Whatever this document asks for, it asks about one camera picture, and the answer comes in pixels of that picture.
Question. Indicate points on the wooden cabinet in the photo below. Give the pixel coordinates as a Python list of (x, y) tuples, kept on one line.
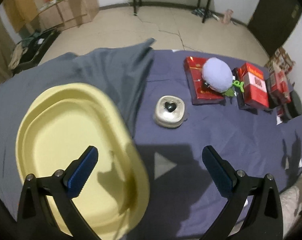
[(46, 14)]

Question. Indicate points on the red Double Happiness cigarette pack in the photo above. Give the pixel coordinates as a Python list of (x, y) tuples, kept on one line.
[(254, 88)]

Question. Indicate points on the grey blanket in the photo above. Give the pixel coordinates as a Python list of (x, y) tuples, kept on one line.
[(120, 73)]

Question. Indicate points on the open black suitcase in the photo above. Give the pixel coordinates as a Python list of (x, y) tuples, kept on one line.
[(29, 51)]

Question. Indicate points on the red cigarette carton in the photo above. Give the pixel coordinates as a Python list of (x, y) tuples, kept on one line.
[(200, 94)]

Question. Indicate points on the dark door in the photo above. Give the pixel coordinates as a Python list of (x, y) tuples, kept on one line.
[(273, 22)]

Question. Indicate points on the dark maroon cigarette pack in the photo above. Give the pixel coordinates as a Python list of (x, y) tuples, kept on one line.
[(239, 92)]

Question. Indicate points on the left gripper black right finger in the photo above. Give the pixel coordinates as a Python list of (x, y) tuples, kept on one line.
[(253, 208)]

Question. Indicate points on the cream round box black heart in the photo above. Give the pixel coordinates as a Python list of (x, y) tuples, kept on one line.
[(170, 112)]

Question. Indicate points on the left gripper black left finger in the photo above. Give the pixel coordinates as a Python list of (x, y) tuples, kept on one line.
[(35, 217)]

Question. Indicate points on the red silver cigarette pack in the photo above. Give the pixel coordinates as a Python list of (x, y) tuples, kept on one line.
[(277, 89)]

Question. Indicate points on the purple-grey bed sheet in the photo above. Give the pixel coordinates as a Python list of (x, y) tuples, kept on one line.
[(184, 201)]

